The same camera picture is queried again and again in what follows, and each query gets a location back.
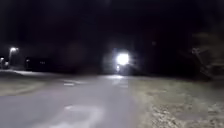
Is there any grey asphalt path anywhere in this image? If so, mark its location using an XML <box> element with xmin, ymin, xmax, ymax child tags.
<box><xmin>0</xmin><ymin>69</ymin><xmax>141</xmax><ymax>128</ymax></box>

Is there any pale dry grass verge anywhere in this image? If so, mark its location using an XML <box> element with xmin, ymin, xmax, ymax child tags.
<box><xmin>127</xmin><ymin>75</ymin><xmax>224</xmax><ymax>128</ymax></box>
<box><xmin>0</xmin><ymin>70</ymin><xmax>51</xmax><ymax>98</ymax></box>

